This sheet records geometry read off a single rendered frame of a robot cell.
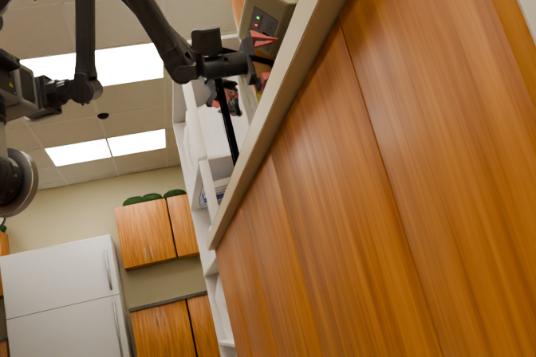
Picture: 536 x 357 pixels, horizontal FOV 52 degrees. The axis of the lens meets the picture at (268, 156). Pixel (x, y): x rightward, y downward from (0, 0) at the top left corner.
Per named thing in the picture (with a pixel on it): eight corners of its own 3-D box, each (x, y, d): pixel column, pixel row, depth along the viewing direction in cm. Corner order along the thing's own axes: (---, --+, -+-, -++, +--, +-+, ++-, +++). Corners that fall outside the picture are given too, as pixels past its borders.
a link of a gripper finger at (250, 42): (277, 25, 138) (242, 30, 136) (285, 50, 136) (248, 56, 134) (273, 39, 145) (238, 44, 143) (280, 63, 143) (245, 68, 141)
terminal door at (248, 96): (305, 172, 174) (275, 60, 184) (237, 170, 151) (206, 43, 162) (303, 173, 174) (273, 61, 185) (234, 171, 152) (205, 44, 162)
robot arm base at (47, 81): (58, 115, 185) (53, 84, 188) (80, 108, 184) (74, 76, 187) (42, 107, 177) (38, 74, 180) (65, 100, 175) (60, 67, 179)
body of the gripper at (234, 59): (248, 37, 136) (219, 41, 135) (258, 73, 133) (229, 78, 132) (245, 49, 142) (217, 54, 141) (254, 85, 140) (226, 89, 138)
